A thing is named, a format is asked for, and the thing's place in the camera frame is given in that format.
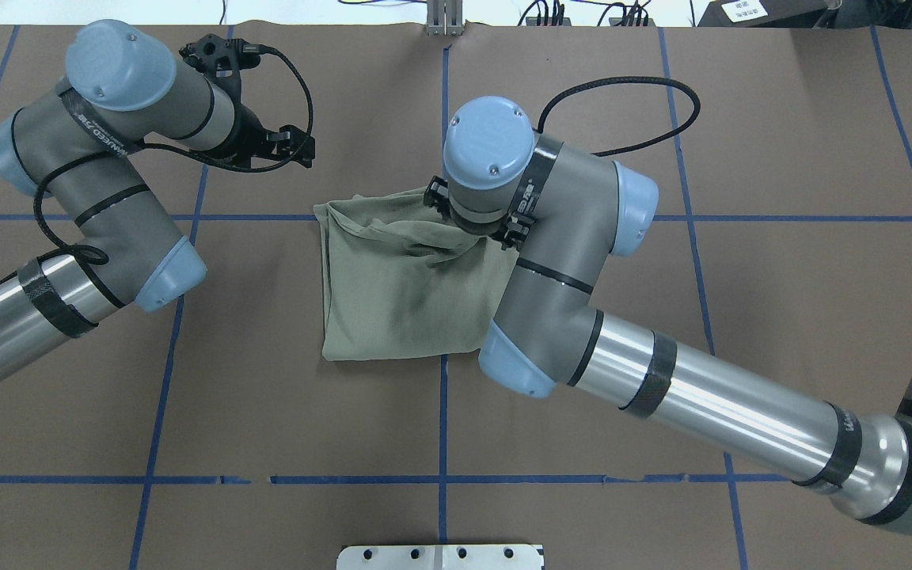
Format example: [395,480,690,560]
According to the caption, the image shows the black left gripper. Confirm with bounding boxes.
[223,104,316,169]

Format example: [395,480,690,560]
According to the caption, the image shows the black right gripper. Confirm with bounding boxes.
[423,177,535,250]

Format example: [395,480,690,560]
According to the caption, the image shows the green long-sleeve shirt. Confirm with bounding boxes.
[313,188,517,361]

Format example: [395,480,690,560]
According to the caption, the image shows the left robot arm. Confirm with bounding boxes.
[0,19,315,380]

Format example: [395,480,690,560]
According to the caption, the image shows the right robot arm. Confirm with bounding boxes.
[424,95,912,535]

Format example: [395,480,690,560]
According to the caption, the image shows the black box with label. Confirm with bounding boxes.
[696,1,834,29]

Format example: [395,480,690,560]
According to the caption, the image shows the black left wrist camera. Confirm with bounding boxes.
[177,35,263,79]

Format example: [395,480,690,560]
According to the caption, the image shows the aluminium frame post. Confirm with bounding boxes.
[426,0,466,36]

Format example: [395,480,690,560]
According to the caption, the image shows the black right camera cable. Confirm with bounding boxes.
[537,76,702,158]

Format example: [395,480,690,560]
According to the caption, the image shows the black camera cable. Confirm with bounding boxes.
[32,44,316,267]
[537,76,702,158]

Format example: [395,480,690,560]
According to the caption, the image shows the black left camera cable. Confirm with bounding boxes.
[32,44,316,267]

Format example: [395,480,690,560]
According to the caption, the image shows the white pedestal base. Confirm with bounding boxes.
[336,542,546,569]

